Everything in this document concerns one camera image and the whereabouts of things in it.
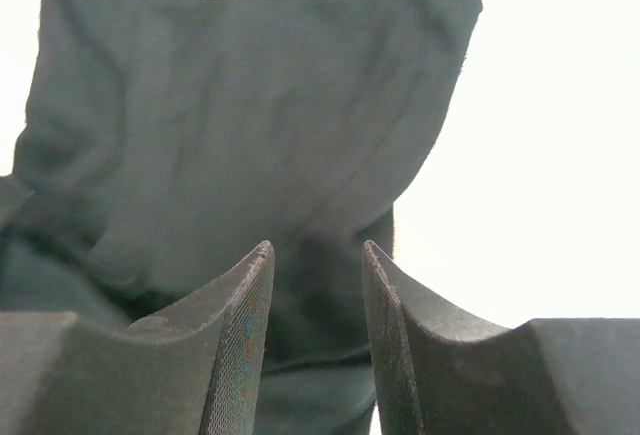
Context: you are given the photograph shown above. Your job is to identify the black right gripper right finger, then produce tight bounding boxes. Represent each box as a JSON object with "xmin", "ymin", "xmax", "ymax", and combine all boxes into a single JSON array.
[{"xmin": 363, "ymin": 241, "xmax": 639, "ymax": 435}]

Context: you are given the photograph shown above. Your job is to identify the black t shirt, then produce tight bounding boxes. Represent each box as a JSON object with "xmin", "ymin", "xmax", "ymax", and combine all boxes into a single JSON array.
[{"xmin": 1, "ymin": 0, "xmax": 483, "ymax": 434}]

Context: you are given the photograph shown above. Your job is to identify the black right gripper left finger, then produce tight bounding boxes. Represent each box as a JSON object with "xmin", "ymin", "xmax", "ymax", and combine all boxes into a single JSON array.
[{"xmin": 1, "ymin": 241, "xmax": 275, "ymax": 434}]

